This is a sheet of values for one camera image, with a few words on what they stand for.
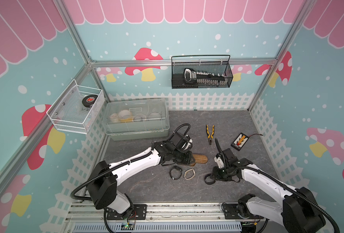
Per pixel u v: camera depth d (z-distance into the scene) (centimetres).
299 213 41
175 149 61
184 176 85
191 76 89
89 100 79
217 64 90
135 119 95
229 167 70
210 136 103
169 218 73
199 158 85
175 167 86
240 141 100
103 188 42
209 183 84
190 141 65
